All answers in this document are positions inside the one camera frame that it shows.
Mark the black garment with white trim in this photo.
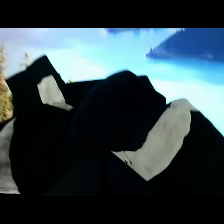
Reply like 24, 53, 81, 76
0, 54, 224, 197

